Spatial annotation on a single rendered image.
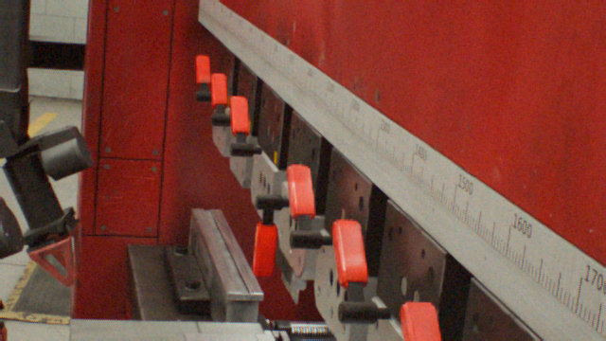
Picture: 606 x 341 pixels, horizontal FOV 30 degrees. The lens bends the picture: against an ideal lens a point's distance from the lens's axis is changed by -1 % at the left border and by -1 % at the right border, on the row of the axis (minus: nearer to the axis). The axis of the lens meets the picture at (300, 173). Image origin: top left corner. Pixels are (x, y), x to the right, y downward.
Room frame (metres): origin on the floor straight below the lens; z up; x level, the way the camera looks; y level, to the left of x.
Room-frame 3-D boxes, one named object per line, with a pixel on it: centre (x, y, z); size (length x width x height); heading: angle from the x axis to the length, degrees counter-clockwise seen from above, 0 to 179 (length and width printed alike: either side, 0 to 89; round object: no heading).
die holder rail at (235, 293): (1.94, 0.12, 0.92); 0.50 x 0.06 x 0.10; 13
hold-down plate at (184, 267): (1.98, 0.19, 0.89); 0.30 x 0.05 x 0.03; 13
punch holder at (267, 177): (1.43, 0.01, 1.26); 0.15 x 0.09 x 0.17; 13
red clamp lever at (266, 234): (1.24, 0.03, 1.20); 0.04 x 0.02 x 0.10; 103
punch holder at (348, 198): (1.04, -0.08, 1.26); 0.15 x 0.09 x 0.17; 13
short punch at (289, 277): (1.41, 0.00, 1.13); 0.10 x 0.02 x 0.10; 13
